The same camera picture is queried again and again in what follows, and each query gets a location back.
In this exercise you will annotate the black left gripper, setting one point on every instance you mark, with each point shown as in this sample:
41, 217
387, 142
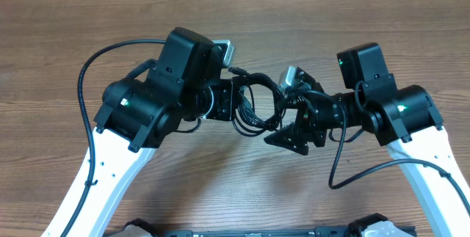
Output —
225, 113

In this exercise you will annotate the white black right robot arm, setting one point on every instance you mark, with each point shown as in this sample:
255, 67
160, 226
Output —
406, 121

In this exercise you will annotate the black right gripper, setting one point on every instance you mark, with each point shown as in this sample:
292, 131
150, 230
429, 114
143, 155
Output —
308, 121

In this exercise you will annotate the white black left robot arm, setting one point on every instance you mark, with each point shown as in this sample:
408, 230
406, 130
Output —
136, 114

